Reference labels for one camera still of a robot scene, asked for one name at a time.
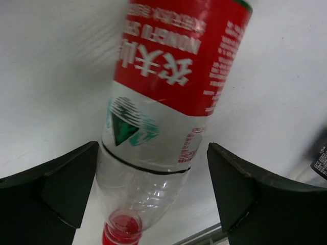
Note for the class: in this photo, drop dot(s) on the black label small bottle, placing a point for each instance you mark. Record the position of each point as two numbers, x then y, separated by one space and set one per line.
318 164

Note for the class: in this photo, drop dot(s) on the aluminium table edge rail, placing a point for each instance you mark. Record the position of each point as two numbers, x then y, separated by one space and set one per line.
211 235

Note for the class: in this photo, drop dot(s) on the red label water bottle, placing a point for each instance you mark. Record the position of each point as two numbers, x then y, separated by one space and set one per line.
174 60

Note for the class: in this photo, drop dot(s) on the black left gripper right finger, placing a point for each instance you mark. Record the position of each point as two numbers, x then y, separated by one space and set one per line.
257 206

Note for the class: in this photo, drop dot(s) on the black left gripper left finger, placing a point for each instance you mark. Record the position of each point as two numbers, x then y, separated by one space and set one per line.
46 204

